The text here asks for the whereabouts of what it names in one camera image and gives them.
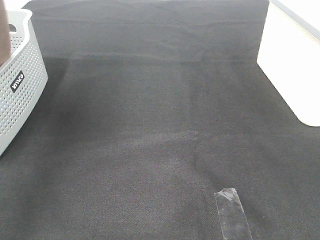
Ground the brown towel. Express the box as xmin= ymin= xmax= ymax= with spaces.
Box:
xmin=0 ymin=0 xmax=11 ymax=65

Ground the black table cloth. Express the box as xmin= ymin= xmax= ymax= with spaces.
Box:
xmin=0 ymin=0 xmax=320 ymax=240

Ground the clear tape strip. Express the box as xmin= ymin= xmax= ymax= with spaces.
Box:
xmin=214 ymin=188 xmax=253 ymax=240

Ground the white perforated laundry basket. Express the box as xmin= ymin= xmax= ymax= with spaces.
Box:
xmin=0 ymin=9 xmax=48 ymax=153

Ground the white woven storage bin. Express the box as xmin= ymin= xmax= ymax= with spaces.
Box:
xmin=257 ymin=0 xmax=320 ymax=127

